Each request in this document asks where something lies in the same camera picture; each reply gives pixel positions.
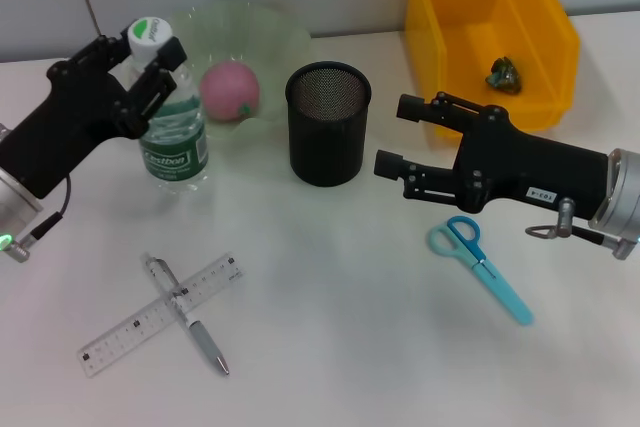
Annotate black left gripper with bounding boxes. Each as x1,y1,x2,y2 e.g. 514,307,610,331
0,35,189,201

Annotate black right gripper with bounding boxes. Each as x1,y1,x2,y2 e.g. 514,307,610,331
373,90,615,222

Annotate clear green-label water bottle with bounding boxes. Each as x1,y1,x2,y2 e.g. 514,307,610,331
126,16,211,194

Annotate pink peach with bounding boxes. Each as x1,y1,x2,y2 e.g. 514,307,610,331
199,60,262,124

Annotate green plastic wrapper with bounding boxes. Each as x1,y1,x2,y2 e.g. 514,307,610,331
483,55,524,97

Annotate black mesh pen holder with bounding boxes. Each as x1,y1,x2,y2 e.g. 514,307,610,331
284,61,373,189

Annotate green glass fruit plate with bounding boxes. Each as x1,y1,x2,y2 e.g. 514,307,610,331
168,0,313,142

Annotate blue scissors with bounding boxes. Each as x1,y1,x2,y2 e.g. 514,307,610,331
426,215,534,327

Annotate clear plastic ruler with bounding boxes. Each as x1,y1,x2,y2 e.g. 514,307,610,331
78,252,247,379

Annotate grey ballpoint pen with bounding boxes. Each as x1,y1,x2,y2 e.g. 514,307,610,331
143,250,232,377

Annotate yellow plastic bin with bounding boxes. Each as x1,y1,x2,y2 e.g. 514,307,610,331
403,0,582,143

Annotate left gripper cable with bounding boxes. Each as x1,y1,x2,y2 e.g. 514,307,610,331
8,173,72,264

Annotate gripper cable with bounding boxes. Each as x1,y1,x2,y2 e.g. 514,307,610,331
8,173,72,264
523,196,640,263

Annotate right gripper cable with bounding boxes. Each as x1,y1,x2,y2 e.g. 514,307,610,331
523,196,640,263

